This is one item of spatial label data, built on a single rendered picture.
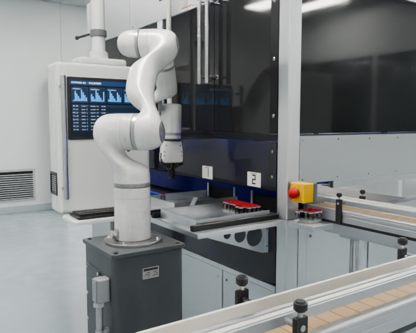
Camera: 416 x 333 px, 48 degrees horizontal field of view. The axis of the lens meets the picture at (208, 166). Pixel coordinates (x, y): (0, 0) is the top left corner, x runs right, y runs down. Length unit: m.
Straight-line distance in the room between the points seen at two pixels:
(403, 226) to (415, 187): 5.27
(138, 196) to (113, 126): 0.24
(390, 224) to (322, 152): 0.44
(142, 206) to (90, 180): 0.97
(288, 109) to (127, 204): 0.70
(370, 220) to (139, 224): 0.79
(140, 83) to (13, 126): 5.47
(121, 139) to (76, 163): 0.95
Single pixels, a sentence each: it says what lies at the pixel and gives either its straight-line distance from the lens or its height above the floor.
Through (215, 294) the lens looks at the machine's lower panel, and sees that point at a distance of 2.31.
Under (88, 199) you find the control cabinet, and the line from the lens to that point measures 2.49.
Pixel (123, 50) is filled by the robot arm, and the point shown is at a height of 1.52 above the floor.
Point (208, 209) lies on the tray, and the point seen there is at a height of 0.89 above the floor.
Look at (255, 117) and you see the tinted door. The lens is 1.96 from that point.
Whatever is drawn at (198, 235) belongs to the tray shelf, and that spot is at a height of 0.87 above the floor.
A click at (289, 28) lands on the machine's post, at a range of 1.84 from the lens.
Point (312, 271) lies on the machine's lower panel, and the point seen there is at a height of 0.65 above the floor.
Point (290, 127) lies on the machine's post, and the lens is 1.81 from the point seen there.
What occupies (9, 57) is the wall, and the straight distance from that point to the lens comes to 7.07.
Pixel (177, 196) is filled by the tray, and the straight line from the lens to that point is 2.30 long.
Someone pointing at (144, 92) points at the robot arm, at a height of 1.35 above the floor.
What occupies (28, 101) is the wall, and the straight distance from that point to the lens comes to 7.07.
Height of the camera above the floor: 1.25
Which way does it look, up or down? 5 degrees down
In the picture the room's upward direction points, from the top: straight up
